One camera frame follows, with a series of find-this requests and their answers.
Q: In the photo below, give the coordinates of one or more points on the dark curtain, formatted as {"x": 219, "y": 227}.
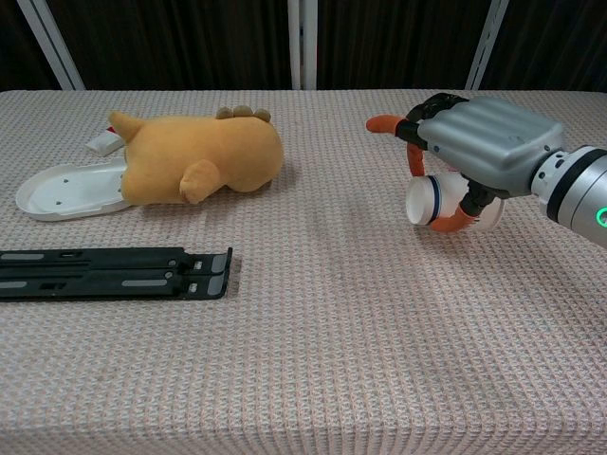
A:
{"x": 185, "y": 42}

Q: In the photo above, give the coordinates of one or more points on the black folding laptop stand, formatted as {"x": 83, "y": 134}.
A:
{"x": 109, "y": 279}

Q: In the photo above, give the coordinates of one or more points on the right grey robot hand orange fingertips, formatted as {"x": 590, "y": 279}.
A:
{"x": 488, "y": 140}

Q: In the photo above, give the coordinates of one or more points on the orange plush dinosaur toy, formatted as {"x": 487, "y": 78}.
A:
{"x": 199, "y": 156}

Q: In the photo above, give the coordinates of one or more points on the small white red box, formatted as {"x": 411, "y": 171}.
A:
{"x": 103, "y": 143}

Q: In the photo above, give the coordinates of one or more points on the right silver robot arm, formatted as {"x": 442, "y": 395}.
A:
{"x": 576, "y": 192}

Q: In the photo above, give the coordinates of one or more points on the woven pinkish tablecloth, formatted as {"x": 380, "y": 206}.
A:
{"x": 303, "y": 332}

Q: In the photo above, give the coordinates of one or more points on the white oval plastic tray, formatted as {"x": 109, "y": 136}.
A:
{"x": 71, "y": 192}

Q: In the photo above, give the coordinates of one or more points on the white vertical frame post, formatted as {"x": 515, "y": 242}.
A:
{"x": 302, "y": 45}

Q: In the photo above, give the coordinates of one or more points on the white paper cup blue stripe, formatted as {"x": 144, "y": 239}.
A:
{"x": 438, "y": 201}

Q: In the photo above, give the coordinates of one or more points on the white slanted frame post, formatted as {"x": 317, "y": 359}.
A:
{"x": 49, "y": 42}
{"x": 486, "y": 45}

